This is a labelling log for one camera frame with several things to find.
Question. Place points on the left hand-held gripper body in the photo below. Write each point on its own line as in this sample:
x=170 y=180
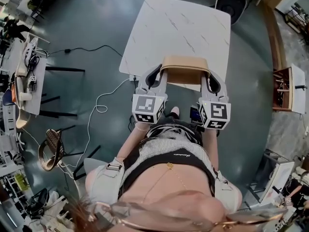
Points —
x=144 y=106

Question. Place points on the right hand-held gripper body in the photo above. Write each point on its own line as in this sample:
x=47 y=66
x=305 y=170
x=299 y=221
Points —
x=218 y=112

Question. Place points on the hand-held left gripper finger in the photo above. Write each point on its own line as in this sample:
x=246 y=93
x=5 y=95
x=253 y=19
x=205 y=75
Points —
x=142 y=77
x=163 y=83

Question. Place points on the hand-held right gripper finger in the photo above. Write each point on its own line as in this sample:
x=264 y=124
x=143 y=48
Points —
x=224 y=88
x=205 y=88

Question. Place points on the person's left forearm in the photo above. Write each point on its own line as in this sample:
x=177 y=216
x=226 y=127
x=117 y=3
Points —
x=131 y=141

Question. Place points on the person's right forearm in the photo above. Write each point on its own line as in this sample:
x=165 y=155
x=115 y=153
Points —
x=212 y=149

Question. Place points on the black device blue screen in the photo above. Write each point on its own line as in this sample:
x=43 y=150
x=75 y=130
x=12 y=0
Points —
x=194 y=113

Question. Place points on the person's pink shoe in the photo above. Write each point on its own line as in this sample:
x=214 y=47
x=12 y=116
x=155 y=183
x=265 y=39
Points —
x=175 y=110

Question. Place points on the person's torso striped top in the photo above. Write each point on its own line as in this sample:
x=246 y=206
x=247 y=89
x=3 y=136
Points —
x=169 y=146

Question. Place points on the white marble table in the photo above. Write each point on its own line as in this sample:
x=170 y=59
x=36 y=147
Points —
x=178 y=33

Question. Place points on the orange wooden cabinet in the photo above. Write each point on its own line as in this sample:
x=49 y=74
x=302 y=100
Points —
x=298 y=93

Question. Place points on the grey seat chair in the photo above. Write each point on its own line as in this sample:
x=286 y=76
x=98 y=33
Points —
x=94 y=165

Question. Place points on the woven wicker chair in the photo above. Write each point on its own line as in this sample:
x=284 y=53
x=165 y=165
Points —
x=51 y=139

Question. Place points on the white side table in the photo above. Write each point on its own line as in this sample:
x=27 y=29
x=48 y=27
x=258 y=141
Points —
x=41 y=86

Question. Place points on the person's face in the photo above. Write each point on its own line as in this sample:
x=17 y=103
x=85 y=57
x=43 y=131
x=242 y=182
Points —
x=181 y=211

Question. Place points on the gold rimmed eyeglasses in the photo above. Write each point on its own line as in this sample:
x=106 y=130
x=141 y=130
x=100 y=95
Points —
x=118 y=211

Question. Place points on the spare grey hand-held gripper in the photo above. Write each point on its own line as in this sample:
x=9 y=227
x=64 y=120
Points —
x=32 y=82

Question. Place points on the white cup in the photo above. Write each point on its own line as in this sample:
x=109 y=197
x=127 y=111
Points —
x=25 y=96

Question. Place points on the beige shell chair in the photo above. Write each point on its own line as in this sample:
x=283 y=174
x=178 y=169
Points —
x=23 y=120

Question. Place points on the yellow green crate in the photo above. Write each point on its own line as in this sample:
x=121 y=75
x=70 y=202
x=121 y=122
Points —
x=20 y=180

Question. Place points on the white metal frame cabinet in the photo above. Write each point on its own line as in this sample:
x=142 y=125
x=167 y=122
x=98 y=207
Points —
x=281 y=178

